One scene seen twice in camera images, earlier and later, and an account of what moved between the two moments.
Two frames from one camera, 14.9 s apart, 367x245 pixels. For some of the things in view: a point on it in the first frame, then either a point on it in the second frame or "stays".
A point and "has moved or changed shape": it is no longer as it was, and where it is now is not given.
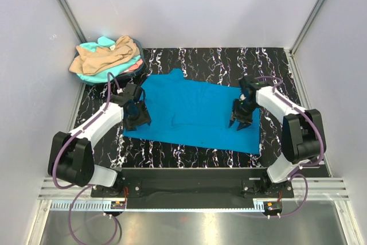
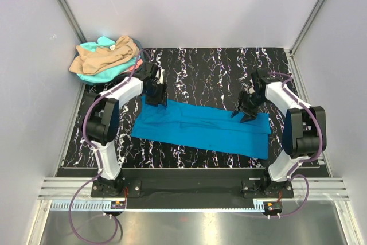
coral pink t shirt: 138,64 stays
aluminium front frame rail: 320,189 stays
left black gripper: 140,116 to 156,96
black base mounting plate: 196,183 stays
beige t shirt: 88,61 stays
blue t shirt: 184,110 has moved or changed shape
